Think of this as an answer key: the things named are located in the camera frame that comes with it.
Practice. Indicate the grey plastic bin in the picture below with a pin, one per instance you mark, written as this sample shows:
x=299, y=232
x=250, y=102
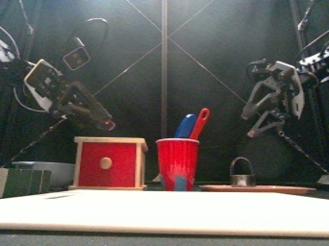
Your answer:
x=57, y=173

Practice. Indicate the thin black diagonal strut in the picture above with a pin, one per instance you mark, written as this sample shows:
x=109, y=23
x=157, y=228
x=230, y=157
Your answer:
x=302, y=152
x=33, y=141

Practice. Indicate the flat brown wooden tray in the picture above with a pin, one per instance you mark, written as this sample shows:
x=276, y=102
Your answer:
x=274, y=189

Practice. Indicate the grey vertical frame pole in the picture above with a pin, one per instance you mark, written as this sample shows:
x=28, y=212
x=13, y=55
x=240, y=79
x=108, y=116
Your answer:
x=163, y=80

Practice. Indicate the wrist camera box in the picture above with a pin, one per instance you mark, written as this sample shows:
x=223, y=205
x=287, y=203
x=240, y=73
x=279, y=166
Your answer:
x=256, y=68
x=76, y=58

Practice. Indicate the green box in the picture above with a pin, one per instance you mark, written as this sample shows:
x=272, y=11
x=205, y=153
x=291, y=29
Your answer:
x=21, y=182

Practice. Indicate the blue pizza cutter red wheel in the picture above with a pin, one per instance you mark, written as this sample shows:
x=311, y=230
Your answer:
x=185, y=126

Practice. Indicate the red ribbed plastic cup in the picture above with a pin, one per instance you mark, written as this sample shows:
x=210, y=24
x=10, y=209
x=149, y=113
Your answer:
x=176, y=163

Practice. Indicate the white cutting board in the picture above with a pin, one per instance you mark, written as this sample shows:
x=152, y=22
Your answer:
x=171, y=213

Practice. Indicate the red wooden drawer box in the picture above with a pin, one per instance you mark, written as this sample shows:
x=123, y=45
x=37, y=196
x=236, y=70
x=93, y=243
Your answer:
x=108, y=163

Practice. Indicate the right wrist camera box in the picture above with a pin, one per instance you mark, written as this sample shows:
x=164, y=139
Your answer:
x=256, y=68

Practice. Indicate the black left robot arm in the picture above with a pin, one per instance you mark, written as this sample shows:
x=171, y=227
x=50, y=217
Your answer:
x=10, y=68

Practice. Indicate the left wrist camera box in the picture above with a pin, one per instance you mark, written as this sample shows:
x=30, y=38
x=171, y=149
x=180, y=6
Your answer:
x=76, y=58

